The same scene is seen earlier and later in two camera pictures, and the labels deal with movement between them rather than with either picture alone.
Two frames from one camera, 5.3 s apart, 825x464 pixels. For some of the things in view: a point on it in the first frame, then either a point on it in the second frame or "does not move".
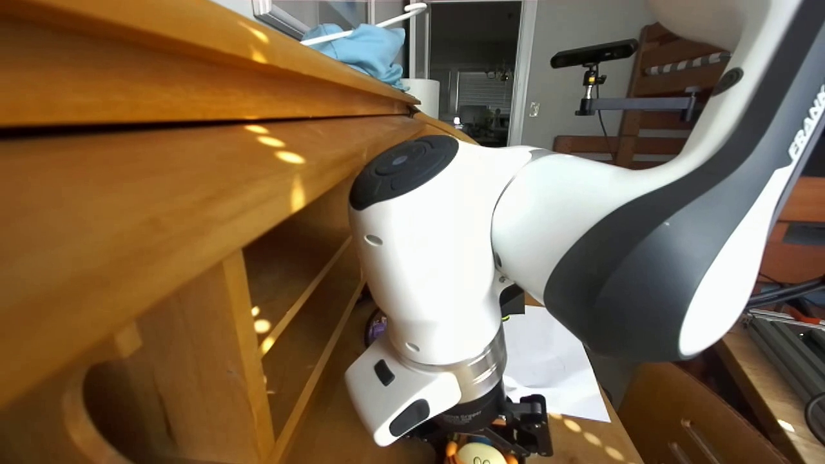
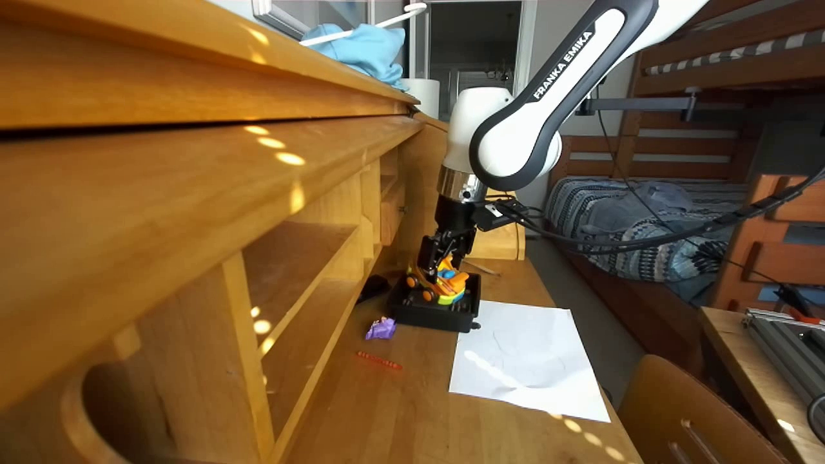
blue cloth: [378, 53] does not move
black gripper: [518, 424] → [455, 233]
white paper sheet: [541, 356] does not move
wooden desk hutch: [181, 273] does not move
